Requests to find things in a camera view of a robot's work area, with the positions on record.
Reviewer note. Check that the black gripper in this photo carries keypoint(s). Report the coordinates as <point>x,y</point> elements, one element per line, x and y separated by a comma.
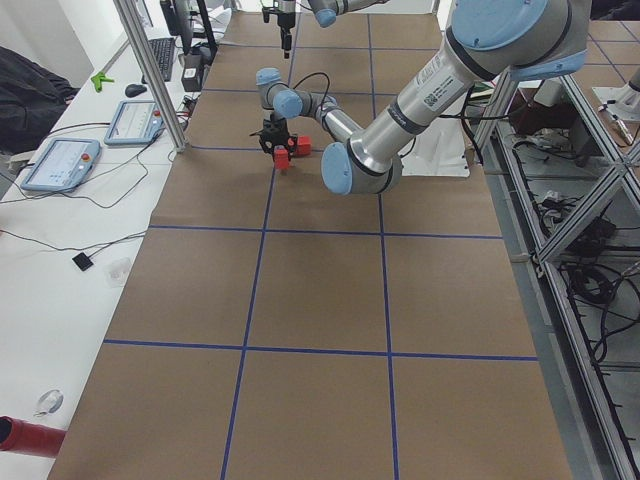
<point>273,131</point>
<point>285,20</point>

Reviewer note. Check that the red block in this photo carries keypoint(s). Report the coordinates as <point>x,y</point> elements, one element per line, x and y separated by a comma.
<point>303,146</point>
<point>281,158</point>

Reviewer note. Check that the black monitor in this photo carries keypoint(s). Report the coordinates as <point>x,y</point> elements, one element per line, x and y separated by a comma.
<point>179,15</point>

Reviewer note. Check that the black keyboard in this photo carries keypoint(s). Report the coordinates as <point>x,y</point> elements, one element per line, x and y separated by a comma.
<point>163,50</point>

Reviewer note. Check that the far teach pendant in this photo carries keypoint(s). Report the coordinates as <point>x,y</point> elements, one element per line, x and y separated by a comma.
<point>135,123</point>

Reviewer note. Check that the teach pendant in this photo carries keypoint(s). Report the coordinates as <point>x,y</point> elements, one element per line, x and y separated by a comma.
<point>62,166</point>
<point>135,123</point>

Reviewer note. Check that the black computer mouse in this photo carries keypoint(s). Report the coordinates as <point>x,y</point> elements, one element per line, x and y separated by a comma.
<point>134,90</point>

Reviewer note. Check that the green plastic clamp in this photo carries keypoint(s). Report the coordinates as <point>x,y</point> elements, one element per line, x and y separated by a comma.
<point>99,80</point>

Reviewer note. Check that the near teach pendant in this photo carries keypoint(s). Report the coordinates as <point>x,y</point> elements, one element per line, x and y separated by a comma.
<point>62,166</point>

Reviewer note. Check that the small black square pad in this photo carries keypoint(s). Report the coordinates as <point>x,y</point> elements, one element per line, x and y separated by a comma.
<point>82,261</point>

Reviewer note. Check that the red cylinder at table edge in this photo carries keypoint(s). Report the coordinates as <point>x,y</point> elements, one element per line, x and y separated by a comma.
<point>21,437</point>

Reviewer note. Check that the aluminium frame post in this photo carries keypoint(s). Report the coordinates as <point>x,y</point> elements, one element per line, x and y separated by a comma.
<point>146,60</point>

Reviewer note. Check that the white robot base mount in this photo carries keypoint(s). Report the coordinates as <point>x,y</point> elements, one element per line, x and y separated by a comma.
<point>438,152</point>

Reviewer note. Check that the aluminium frame rail structure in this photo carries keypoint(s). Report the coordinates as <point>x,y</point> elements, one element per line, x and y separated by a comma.
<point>567,184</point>

